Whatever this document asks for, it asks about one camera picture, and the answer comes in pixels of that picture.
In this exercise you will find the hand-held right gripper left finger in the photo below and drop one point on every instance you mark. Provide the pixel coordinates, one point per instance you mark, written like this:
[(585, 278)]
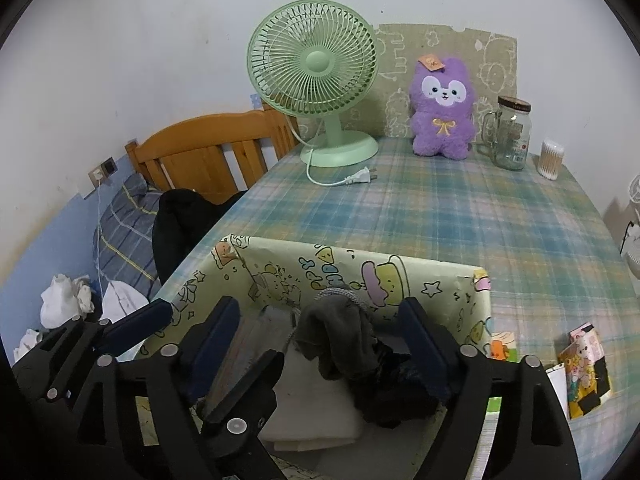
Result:
[(215, 340)]

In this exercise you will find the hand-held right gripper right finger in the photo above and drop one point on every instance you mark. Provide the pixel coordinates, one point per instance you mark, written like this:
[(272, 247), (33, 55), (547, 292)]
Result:
[(425, 355)]

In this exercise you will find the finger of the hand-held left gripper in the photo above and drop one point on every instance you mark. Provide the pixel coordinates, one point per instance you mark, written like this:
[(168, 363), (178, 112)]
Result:
[(140, 317), (245, 395)]

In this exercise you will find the beige cloth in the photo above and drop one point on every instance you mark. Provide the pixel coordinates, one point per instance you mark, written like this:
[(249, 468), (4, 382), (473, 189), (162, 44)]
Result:
[(245, 340)]

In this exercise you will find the black sock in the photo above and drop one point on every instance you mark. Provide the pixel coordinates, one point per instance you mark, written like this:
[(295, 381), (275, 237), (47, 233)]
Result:
[(390, 395)]

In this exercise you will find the white towel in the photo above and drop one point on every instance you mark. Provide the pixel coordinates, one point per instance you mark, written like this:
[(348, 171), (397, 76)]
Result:
[(310, 415)]

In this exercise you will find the green tissue pack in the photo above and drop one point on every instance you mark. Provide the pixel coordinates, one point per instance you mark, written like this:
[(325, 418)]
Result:
[(502, 347)]

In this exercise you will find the grey sock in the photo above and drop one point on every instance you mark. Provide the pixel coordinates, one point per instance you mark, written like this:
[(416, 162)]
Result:
[(335, 335)]

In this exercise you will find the cartoon printed storage box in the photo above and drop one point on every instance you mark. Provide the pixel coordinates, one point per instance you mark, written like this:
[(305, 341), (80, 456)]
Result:
[(350, 275)]

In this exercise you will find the pink tissue pack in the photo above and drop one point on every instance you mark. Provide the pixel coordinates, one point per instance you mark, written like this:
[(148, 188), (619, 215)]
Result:
[(582, 334)]

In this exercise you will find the white garment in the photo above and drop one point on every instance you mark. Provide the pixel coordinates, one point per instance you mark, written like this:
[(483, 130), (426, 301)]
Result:
[(120, 300)]

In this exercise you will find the small white cloth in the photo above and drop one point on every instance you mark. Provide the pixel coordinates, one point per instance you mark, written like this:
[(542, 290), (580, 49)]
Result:
[(27, 342)]

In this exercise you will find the white crumpled cloth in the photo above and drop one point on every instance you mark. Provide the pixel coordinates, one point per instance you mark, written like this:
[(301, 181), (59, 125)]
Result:
[(65, 300)]

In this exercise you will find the blue plaid pillow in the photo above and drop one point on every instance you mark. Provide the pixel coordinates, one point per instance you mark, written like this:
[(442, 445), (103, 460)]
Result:
[(125, 230)]

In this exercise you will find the black garment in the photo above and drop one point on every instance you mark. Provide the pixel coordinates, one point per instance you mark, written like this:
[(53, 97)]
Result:
[(185, 225)]

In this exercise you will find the purple plush toy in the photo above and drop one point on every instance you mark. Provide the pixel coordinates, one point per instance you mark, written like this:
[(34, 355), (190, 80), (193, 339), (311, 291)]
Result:
[(442, 135)]

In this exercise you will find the glass jar mug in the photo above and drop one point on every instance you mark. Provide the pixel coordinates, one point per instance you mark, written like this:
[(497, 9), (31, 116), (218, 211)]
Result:
[(510, 145)]

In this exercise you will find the cotton swab container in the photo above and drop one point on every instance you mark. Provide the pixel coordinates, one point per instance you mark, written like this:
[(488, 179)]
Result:
[(550, 160)]

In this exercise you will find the white fan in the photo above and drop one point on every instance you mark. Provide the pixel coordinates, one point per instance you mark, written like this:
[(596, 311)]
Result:
[(635, 240)]

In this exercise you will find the green desk fan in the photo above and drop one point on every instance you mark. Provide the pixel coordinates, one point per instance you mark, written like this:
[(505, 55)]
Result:
[(312, 60)]

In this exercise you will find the cartoon printed cardboard board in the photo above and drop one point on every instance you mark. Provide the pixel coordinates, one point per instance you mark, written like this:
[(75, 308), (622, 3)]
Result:
[(395, 60)]

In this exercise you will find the white wall socket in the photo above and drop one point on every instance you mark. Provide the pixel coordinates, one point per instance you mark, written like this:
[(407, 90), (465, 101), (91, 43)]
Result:
[(96, 174)]

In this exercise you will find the dark wall switch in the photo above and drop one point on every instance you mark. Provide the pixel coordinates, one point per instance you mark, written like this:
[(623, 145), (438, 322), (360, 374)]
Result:
[(108, 165)]

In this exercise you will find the blue wall sticker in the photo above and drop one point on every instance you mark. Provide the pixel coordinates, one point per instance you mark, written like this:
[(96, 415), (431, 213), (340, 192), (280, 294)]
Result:
[(255, 101)]

